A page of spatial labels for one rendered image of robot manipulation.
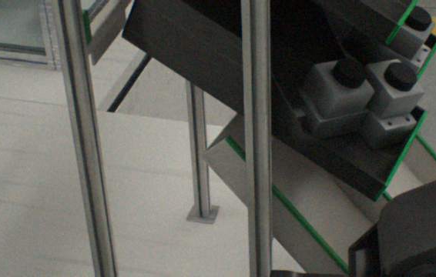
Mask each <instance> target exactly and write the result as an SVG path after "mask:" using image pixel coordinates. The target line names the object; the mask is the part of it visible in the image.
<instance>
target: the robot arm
mask: <svg viewBox="0 0 436 277"><path fill-rule="evenodd" d="M270 277H436V180H434V181H431V182H428V183H426V184H423V185H421V186H419V187H417V188H415V189H411V190H409V191H406V192H403V193H401V194H400V195H397V196H396V197H394V198H393V199H392V200H390V201H389V202H387V203H386V204H385V205H384V207H383V208H382V209H381V214H380V216H379V219H378V222H375V223H374V224H373V226H372V227H371V228H370V229H369V230H367V231H366V232H365V233H364V234H363V235H362V236H361V237H360V238H359V239H358V240H357V241H356V242H354V243H353V244H352V245H350V247H349V249H348V275H339V274H319V273H302V272H294V271H290V270H277V269H273V270H272V271H270Z"/></svg>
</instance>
